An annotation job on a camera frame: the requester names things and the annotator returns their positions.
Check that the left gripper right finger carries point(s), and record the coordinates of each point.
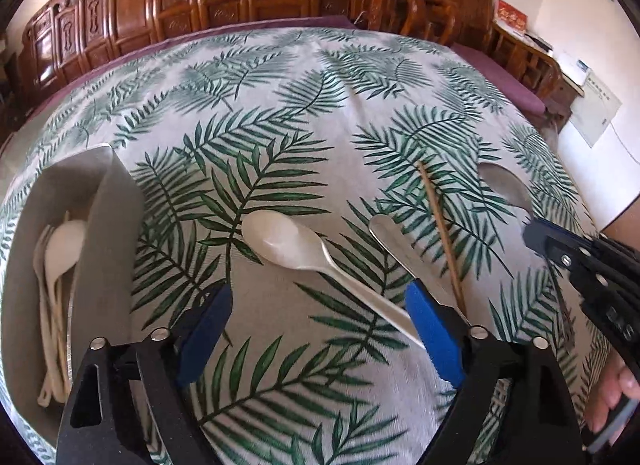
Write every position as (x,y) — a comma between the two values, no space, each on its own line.
(538,423)

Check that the white plastic ladle spoon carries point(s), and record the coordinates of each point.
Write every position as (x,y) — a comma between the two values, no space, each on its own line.
(53,386)

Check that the carved wooden bench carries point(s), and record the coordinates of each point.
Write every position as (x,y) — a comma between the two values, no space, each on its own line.
(66,39)

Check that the white wall panel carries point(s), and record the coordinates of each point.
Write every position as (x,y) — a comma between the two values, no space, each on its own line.
(593,112)

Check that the right hand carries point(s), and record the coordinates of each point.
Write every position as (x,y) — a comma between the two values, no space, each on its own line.
(615,381)

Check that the brown wooden chopstick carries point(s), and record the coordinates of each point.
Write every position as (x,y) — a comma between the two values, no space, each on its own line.
(444,237)

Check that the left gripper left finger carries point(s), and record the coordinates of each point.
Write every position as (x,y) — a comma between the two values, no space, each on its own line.
(100,424)

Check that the metal spoon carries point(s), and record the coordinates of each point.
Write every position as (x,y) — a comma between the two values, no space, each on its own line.
(506,184)
(388,234)

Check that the large white plastic spoon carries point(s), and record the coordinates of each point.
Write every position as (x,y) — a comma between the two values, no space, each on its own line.
(289,244)

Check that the red paper box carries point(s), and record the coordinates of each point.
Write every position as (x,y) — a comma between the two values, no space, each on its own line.
(510,18)

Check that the small white plastic spoon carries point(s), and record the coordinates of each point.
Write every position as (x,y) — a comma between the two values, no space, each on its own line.
(62,252)

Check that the purple bench cushion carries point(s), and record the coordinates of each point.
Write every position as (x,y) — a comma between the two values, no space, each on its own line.
(524,99)

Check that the palm leaf tablecloth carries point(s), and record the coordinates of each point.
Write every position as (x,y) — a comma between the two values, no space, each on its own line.
(330,127)

